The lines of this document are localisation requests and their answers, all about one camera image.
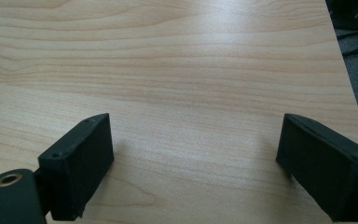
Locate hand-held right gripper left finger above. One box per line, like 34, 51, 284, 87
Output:
37, 112, 116, 222

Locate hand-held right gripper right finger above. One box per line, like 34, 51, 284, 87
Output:
275, 113, 358, 223

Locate black stand legs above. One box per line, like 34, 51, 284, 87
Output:
324, 0, 358, 58

